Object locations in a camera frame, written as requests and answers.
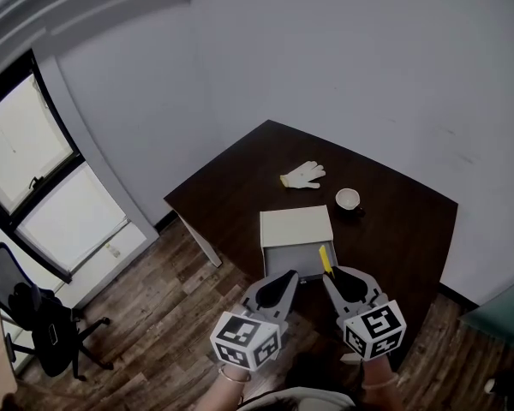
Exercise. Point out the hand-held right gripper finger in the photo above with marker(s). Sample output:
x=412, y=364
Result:
x=377, y=287
x=336, y=300

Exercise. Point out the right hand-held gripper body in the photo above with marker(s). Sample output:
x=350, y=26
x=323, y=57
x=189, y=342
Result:
x=377, y=328

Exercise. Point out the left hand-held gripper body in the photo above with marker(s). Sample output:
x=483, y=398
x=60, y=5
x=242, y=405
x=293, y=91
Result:
x=240, y=336

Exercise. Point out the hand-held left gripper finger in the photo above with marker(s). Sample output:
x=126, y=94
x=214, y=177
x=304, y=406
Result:
x=293, y=296
x=250, y=300

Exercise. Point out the yellow plastic stick tool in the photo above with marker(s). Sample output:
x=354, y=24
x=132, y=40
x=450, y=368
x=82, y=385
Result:
x=324, y=258

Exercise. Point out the grey drawer box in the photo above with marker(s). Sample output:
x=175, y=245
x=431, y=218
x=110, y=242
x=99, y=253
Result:
x=295, y=227

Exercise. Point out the person's right forearm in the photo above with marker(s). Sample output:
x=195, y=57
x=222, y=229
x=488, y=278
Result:
x=383, y=400

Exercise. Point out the person's left forearm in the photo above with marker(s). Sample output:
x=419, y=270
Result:
x=218, y=396

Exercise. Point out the dark wooden table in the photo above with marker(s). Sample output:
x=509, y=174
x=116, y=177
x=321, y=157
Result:
x=402, y=238

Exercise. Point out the person's black trousers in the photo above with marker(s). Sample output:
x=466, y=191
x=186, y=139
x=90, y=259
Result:
x=317, y=371

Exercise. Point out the person's white shirt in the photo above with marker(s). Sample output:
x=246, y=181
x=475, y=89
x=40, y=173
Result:
x=325, y=398

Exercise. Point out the white and black cup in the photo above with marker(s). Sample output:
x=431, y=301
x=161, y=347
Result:
x=347, y=198

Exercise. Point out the white work glove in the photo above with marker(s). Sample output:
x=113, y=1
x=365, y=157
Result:
x=304, y=176

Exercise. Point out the teal glass panel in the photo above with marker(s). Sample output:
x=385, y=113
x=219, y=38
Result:
x=503, y=319

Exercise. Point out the small hanging tag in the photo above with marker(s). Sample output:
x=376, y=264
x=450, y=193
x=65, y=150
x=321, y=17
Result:
x=112, y=250

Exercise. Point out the black floor item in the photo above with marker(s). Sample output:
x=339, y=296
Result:
x=512, y=390

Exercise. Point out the black phone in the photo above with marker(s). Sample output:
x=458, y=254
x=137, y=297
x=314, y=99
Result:
x=52, y=334

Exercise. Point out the black office chair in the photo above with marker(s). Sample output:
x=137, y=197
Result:
x=51, y=328

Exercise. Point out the black framed window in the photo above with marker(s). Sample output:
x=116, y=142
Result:
x=21, y=156

